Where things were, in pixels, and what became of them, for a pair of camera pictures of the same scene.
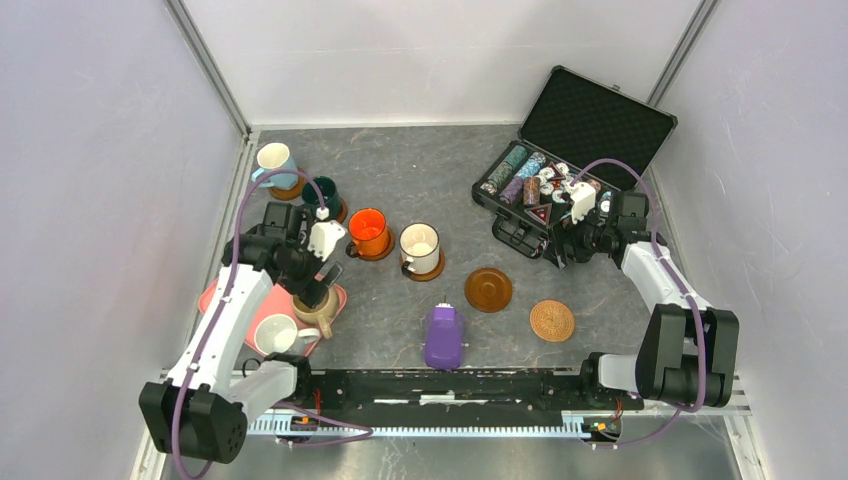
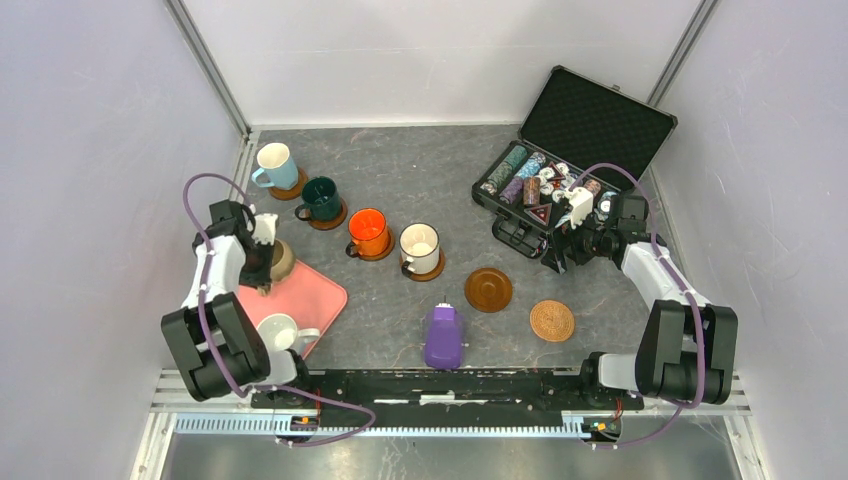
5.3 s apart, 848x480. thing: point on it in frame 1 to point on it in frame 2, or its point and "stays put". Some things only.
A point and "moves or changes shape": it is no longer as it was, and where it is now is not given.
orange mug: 369,231 stays put
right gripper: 563,232 stays put
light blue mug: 274,156 stays put
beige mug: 321,312 moves or changes shape
